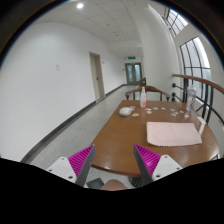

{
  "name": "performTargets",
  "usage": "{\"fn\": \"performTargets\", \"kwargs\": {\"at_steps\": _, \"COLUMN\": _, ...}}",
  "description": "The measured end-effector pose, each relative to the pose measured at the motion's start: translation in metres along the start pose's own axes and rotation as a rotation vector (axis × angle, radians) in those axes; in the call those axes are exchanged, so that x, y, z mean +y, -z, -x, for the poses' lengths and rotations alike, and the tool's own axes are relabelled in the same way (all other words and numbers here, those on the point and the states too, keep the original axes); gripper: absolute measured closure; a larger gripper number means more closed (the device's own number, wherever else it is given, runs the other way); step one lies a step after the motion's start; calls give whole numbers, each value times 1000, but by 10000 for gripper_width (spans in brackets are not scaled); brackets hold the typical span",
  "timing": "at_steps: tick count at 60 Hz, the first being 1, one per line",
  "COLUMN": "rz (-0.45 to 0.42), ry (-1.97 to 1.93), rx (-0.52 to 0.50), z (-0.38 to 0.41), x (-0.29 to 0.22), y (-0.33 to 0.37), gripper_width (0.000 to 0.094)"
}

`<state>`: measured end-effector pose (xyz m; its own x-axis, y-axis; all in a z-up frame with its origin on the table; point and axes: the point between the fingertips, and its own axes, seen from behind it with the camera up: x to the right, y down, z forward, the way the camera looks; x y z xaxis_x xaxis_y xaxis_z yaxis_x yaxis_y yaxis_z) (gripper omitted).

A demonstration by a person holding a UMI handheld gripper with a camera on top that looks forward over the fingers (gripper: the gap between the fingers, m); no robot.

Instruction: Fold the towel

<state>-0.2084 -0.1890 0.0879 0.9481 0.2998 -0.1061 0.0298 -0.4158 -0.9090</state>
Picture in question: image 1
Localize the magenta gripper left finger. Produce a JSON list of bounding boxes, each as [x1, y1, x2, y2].
[[47, 145, 95, 187]]

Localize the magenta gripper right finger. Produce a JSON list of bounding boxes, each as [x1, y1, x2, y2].
[[133, 144, 182, 185]]

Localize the pink towel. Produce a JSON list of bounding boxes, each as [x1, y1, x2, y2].
[[146, 122, 202, 147]]

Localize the round wooden table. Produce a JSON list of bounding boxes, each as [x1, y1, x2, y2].
[[92, 100, 219, 177]]

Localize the white rounded pouch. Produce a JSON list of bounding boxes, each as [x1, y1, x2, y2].
[[119, 107, 133, 117]]

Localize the pink spray bottle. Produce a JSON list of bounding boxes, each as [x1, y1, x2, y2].
[[140, 87, 146, 108]]

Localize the wooden chair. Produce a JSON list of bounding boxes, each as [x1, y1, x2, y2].
[[125, 86, 170, 101]]

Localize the clear plastic water bottle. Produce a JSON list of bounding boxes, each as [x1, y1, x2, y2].
[[186, 85, 196, 112]]

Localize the wooden handrail with black balusters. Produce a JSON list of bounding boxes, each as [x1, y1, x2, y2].
[[172, 74, 224, 126]]

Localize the grey double door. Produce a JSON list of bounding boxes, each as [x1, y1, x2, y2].
[[125, 63, 142, 85]]

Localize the beige side door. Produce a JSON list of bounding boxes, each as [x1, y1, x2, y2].
[[89, 52, 105, 102]]

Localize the green exit sign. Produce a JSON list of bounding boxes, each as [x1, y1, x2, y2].
[[128, 56, 136, 60]]

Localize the arched window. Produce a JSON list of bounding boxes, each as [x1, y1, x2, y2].
[[179, 36, 213, 101]]

